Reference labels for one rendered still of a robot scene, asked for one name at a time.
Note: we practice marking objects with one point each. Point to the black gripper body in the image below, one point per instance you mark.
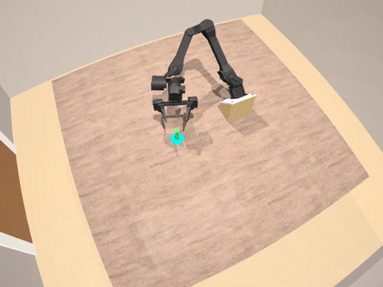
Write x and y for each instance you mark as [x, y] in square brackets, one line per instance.
[175, 101]

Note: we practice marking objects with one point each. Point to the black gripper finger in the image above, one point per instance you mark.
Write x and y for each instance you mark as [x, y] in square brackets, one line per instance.
[161, 108]
[190, 106]

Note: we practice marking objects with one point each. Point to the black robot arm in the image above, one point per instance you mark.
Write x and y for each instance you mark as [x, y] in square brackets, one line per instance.
[226, 73]

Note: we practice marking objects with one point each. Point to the cyan circle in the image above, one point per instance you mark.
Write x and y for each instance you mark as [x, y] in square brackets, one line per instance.
[181, 138]

